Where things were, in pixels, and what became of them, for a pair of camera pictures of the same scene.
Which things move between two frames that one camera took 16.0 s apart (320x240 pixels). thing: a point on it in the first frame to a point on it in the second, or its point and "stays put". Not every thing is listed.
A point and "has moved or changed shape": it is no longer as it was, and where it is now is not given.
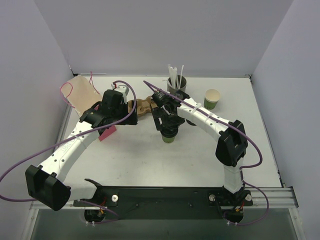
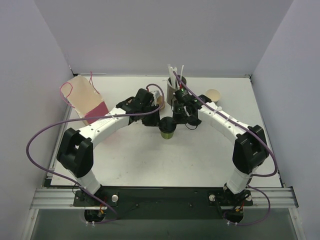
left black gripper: [132, 116] to [152, 119]
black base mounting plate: [168, 202] stays put
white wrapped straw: [175, 72] stays put
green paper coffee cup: [168, 140] has moved or changed shape
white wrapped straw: [181, 73] stays put
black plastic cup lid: [190, 123] stays put
